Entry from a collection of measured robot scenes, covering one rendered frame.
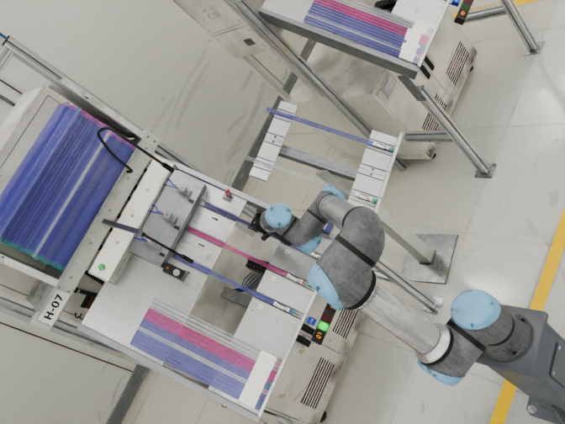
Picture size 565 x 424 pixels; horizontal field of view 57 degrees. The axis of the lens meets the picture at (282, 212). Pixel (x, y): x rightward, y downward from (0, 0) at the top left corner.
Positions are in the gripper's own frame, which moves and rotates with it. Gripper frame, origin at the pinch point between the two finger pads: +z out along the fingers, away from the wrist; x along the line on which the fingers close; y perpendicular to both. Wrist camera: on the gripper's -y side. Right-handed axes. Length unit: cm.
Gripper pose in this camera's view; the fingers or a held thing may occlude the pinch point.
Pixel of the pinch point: (265, 231)
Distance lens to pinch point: 193.2
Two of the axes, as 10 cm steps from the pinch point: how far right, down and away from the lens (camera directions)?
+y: -8.8, -4.7, -1.2
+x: -4.3, 8.7, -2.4
